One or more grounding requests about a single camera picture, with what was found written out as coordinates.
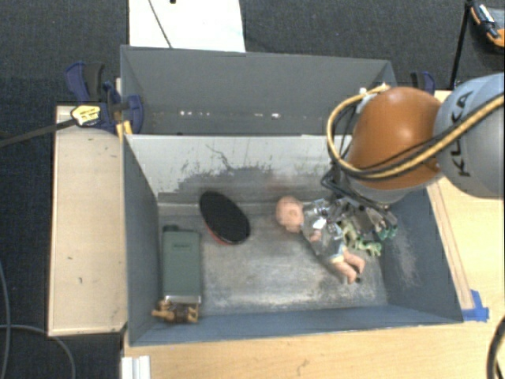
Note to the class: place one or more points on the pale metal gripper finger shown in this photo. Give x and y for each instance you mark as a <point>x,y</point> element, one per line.
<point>316,212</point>
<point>335,231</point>

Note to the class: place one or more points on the baby doll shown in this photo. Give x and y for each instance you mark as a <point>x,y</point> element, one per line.
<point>289,212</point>

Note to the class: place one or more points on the green toy animal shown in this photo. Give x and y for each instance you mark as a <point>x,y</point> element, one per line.
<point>365,246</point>

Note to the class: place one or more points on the grey metal bin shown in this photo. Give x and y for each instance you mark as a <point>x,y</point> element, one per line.
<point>276,275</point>

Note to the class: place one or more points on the black oval disc red rim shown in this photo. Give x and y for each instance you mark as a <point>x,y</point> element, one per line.
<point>224,217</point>

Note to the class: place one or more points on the green flat flask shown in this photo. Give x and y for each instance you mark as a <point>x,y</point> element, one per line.
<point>181,263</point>

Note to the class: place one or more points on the brown toy figure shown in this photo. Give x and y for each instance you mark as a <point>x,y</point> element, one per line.
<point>175,313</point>

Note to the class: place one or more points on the pale wood board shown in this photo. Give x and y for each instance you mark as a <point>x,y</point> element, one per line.
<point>87,231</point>

